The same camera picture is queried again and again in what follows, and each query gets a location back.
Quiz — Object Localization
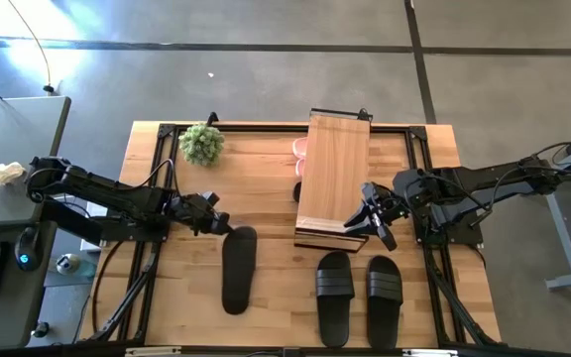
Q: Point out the crumpled white tissue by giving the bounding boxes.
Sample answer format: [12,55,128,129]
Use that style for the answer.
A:
[0,161,27,192]

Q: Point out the black aluminium rig frame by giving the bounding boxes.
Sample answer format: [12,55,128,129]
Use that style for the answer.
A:
[79,111,504,354]

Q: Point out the green plant in patterned pot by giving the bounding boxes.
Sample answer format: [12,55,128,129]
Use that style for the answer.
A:
[177,121,227,168]

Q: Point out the black computer mouse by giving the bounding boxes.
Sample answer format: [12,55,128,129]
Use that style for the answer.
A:
[14,225,43,273]

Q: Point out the dark grey desk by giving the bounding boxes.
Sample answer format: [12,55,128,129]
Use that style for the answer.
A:
[0,220,59,354]

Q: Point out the black slide with striped strap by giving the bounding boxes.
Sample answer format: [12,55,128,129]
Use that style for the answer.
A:
[314,250,356,349]
[365,254,404,350]

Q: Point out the white power strip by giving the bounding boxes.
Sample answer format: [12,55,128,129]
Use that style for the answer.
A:
[79,197,108,253]

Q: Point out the black floor cable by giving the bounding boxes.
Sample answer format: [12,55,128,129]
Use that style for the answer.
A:
[6,0,57,96]

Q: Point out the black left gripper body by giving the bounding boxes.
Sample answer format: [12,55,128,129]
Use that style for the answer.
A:
[170,193,232,237]

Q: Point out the light grey desk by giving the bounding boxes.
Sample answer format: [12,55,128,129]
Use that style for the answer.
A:
[0,95,72,228]

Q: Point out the wooden shelf with black frame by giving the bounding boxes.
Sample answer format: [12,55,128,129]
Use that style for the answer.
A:
[293,107,374,254]

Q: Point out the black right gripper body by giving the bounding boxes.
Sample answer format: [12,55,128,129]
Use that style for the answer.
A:
[364,195,409,253]

